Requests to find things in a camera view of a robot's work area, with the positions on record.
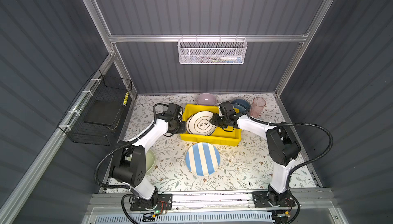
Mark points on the purple bowl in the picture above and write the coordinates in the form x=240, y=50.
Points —
x=206, y=99

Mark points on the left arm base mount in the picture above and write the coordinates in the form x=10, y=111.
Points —
x=157, y=202

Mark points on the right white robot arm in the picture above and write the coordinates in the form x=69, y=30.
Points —
x=282, y=146

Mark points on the blue white striped plate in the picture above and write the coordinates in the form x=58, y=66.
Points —
x=203, y=159

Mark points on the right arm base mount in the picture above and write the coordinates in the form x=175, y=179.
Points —
x=265, y=199

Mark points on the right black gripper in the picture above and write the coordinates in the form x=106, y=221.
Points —
x=214, y=117

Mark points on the black wire basket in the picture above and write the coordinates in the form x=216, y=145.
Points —
x=99, y=115

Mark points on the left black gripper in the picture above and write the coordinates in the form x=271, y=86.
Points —
x=182, y=128

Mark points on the yellow tag on basket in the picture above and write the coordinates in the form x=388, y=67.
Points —
x=125, y=100

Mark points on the yellow plastic bin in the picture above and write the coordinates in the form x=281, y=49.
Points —
x=219, y=136

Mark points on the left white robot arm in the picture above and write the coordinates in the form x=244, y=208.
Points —
x=128, y=165

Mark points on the light green bowl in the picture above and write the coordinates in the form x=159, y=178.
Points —
x=150, y=161

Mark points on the white wire mesh basket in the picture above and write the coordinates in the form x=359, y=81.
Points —
x=209, y=50

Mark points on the white plate black emblem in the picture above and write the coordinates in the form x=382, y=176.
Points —
x=199, y=124

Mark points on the aluminium front rail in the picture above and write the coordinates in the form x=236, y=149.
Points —
x=215, y=200

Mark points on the dark blue bowl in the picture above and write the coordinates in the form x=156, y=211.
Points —
x=242, y=105

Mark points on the white marker in basket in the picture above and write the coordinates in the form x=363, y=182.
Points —
x=231, y=58

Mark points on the pink plastic cup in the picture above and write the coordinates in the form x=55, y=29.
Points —
x=257, y=107

